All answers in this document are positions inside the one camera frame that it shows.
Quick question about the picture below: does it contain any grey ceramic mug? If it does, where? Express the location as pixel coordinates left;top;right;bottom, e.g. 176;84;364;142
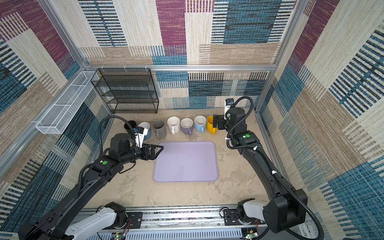
153;120;167;140

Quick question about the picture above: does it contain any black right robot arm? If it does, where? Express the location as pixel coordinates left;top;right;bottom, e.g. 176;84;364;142
213;108;308;233

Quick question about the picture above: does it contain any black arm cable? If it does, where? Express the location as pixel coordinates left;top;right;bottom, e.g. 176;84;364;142
225;95;325;240
98;115;136;157

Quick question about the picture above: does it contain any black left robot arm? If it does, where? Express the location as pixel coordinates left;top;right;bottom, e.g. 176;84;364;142
18;134;164;240

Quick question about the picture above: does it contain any light blue plain mug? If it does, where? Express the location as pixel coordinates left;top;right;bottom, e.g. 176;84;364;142
194;116;207;133

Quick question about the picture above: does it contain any lavender plastic tray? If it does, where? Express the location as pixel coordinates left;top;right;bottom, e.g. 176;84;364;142
153;141;219;183

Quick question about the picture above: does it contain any lavender ceramic mug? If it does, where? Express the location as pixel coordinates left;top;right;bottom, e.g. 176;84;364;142
180;118;194;136

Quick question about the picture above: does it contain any white ceramic mug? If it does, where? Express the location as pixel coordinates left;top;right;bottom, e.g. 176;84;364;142
167;117;181;135

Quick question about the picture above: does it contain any blue floral dotted mug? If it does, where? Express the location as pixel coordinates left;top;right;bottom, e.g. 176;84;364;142
138;122;151;141

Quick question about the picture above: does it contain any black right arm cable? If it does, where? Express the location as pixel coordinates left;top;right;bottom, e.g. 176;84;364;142
225;95;325;240

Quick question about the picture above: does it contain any white wire mesh basket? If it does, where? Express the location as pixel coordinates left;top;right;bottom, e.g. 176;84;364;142
36;71;95;135

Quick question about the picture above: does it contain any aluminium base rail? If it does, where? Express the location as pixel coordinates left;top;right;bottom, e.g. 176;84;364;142
50;203;310;240

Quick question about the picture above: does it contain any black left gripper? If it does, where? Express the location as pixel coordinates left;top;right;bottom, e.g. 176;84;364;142
120;141;164;166

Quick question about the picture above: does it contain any black wire shelf rack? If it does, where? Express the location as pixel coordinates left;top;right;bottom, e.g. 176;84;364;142
91;68;159;114

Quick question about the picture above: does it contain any black ceramic mug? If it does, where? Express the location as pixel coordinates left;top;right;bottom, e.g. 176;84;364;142
124;121;137;134

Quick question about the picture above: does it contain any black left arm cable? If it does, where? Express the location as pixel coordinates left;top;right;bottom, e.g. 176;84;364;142
98;115;136;157

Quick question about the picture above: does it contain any yellow round mug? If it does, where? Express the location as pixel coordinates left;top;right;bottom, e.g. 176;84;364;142
207;116;218;135

